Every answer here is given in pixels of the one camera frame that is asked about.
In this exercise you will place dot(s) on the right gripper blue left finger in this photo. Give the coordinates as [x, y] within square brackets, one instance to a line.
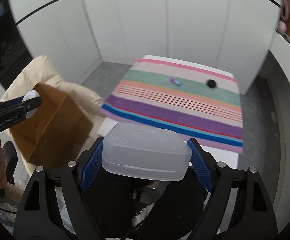
[89, 163]

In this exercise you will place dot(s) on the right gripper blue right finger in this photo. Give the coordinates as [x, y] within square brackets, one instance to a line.
[203, 164]

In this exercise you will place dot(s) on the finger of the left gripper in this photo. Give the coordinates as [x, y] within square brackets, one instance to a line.
[14, 102]
[13, 112]

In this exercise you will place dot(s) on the translucent plastic box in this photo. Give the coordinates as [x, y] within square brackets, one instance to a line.
[145, 152]

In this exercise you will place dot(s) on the blue bottle pink cap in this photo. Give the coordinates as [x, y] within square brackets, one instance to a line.
[175, 82]

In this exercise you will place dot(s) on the white round tin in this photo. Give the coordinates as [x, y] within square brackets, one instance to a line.
[33, 102]

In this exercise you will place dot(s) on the white small table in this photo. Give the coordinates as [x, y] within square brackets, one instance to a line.
[202, 144]

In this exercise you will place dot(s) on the person's black trousers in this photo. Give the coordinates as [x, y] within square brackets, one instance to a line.
[174, 214]

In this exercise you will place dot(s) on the brown cardboard box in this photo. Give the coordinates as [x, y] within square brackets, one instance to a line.
[56, 132]

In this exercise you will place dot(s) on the black glass panel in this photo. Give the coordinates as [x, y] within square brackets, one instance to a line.
[14, 55]

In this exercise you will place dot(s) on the striped colourful towel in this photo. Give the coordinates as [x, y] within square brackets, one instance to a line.
[182, 104]

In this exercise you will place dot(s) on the white curved counter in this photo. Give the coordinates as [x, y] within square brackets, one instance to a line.
[279, 81]

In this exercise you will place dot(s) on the pink plush toy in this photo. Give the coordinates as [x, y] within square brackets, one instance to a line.
[282, 26]

